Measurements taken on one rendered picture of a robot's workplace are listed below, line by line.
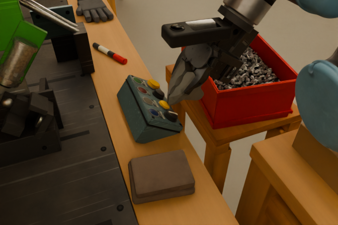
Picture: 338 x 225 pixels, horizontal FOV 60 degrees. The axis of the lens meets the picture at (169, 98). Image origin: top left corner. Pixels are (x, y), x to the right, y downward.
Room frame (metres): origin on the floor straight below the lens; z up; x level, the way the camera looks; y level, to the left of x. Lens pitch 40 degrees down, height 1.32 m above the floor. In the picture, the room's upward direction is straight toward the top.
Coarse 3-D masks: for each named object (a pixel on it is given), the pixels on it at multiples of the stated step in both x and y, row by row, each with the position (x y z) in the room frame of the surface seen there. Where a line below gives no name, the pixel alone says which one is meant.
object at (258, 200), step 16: (256, 176) 0.38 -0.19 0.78; (256, 192) 0.36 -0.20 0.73; (272, 192) 0.34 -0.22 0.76; (240, 208) 0.39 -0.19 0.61; (256, 208) 0.35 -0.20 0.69; (272, 208) 0.33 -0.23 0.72; (288, 208) 0.32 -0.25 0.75; (240, 224) 0.38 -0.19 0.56; (256, 224) 0.34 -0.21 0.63; (272, 224) 0.36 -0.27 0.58; (288, 224) 0.29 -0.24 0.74
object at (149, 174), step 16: (144, 160) 0.30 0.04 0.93; (160, 160) 0.30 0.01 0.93; (176, 160) 0.30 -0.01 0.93; (144, 176) 0.27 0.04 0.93; (160, 176) 0.27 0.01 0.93; (176, 176) 0.27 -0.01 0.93; (192, 176) 0.27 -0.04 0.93; (144, 192) 0.24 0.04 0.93; (160, 192) 0.24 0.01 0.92; (176, 192) 0.25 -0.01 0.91; (192, 192) 0.25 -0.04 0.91
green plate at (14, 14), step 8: (0, 0) 0.44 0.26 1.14; (8, 0) 0.44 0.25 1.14; (16, 0) 0.44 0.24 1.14; (0, 8) 0.43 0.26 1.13; (8, 8) 0.44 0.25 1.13; (16, 8) 0.44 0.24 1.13; (0, 16) 0.43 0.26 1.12; (8, 16) 0.43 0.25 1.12; (16, 16) 0.44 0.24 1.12; (0, 24) 0.42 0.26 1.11; (8, 24) 0.43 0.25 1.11; (16, 24) 0.43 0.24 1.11; (0, 32) 0.42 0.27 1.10; (8, 32) 0.42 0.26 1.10; (0, 40) 0.42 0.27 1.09; (8, 40) 0.42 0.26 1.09; (0, 48) 0.41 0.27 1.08
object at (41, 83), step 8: (40, 80) 0.48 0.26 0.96; (40, 88) 0.44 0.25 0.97; (48, 88) 0.48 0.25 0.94; (48, 96) 0.42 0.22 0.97; (56, 104) 0.41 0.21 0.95; (0, 112) 0.38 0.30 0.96; (32, 112) 0.40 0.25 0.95; (56, 112) 0.41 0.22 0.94; (0, 120) 0.38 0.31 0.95; (32, 120) 0.39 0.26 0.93; (56, 120) 0.40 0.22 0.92; (0, 128) 0.37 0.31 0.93
